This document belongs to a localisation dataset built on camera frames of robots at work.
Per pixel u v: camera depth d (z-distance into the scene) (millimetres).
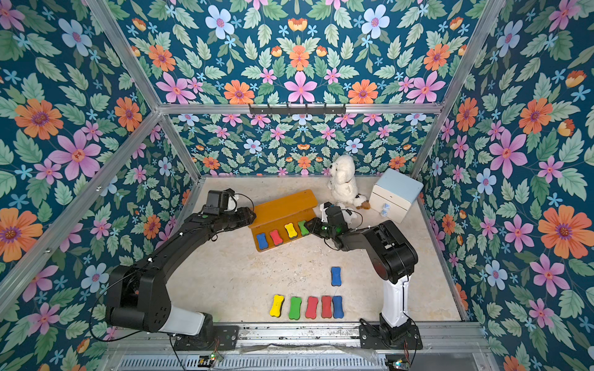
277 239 956
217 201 680
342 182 964
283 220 884
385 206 982
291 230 961
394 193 943
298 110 930
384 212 1018
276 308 784
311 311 802
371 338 736
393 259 521
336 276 859
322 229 866
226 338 736
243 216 781
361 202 1069
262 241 951
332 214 787
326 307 788
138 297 427
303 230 959
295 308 802
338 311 778
